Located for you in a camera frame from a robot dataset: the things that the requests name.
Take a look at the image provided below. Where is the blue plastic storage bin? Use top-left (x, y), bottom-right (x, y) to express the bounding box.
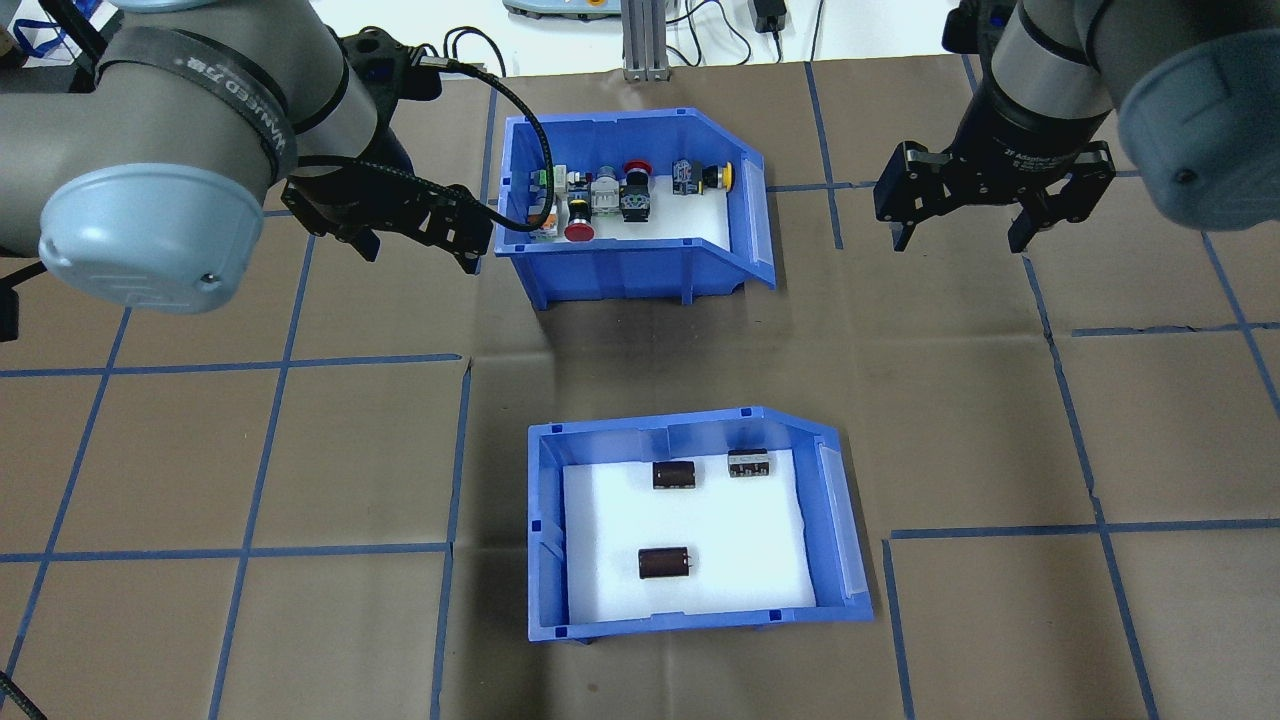
top-left (527, 405), bottom-right (874, 642)
top-left (495, 107), bottom-right (778, 311)

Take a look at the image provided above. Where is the white box with blue print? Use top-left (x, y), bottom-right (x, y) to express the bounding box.
top-left (8, 12), bottom-right (63, 63)

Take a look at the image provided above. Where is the red button black contact block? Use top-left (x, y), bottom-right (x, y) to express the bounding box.
top-left (620, 159), bottom-right (654, 223)

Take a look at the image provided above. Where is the white foam liner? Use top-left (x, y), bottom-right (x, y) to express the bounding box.
top-left (530, 165), bottom-right (738, 246)
top-left (560, 450), bottom-right (819, 626)

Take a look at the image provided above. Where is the grey teach pendant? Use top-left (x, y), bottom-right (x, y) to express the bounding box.
top-left (503, 0), bottom-right (623, 21)

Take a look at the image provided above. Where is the large dark cylindrical capacitor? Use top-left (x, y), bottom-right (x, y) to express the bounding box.
top-left (638, 545), bottom-right (694, 582)

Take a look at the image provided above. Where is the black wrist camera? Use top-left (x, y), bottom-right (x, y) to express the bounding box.
top-left (335, 28), bottom-right (446, 106)
top-left (943, 0), bottom-right (1021, 56)

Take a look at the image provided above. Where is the white switch with green ring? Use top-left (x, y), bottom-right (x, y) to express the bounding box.
top-left (590, 165), bottom-right (626, 217)

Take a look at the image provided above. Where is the black braided camera cable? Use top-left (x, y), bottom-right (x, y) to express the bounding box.
top-left (270, 55), bottom-right (558, 233)

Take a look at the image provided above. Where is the black hub cable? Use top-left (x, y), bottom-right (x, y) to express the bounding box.
top-left (443, 28), bottom-right (508, 77)

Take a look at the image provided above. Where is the yellow push button switch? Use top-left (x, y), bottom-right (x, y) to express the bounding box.
top-left (672, 158), bottom-right (737, 197)

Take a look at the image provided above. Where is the black looped cable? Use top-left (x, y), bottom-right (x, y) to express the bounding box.
top-left (665, 0), bottom-right (753, 67)

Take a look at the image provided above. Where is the aluminium profile post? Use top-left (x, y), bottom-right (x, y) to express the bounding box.
top-left (620, 0), bottom-right (671, 84)

